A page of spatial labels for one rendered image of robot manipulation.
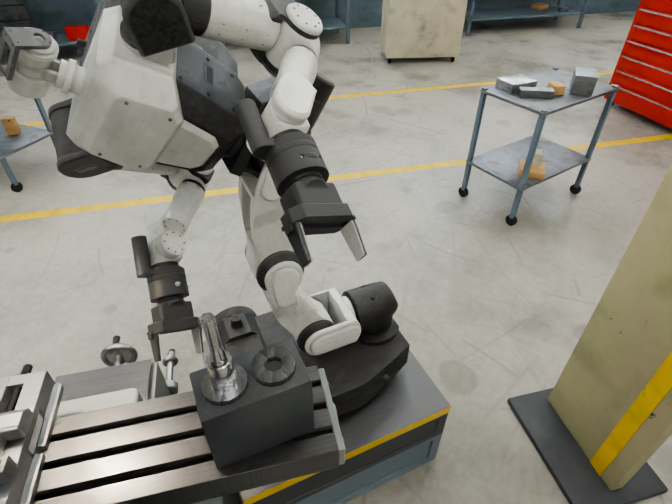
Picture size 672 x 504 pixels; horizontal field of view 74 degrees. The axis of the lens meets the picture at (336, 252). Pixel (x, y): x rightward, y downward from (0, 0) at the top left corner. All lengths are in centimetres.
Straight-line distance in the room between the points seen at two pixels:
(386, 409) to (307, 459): 72
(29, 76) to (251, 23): 40
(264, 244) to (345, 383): 60
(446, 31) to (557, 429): 540
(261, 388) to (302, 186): 43
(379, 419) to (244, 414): 86
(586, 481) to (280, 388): 158
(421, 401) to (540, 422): 71
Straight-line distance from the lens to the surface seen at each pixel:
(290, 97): 75
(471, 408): 228
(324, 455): 106
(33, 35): 97
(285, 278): 125
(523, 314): 276
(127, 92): 90
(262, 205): 112
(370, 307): 158
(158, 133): 95
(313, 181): 69
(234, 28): 92
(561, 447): 228
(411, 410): 174
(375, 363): 163
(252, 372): 93
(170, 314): 110
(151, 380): 153
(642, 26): 569
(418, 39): 665
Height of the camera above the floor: 187
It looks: 39 degrees down
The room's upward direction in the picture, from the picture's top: straight up
